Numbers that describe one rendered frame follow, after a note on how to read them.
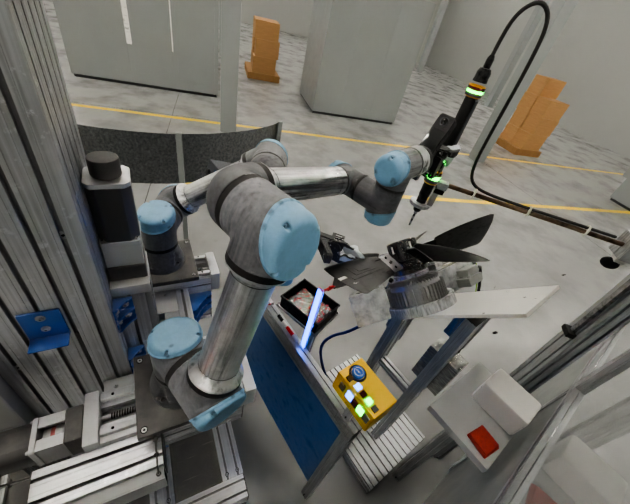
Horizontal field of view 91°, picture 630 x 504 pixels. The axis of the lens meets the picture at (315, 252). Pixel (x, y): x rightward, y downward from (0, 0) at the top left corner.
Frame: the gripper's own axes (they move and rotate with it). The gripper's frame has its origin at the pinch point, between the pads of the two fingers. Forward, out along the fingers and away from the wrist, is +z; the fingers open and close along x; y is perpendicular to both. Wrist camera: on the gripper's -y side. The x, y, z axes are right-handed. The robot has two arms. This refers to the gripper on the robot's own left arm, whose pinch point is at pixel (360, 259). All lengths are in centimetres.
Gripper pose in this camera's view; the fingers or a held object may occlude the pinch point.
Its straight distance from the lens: 120.1
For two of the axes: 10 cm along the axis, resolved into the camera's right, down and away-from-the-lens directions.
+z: 9.3, 3.4, -0.9
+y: 2.6, -4.8, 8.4
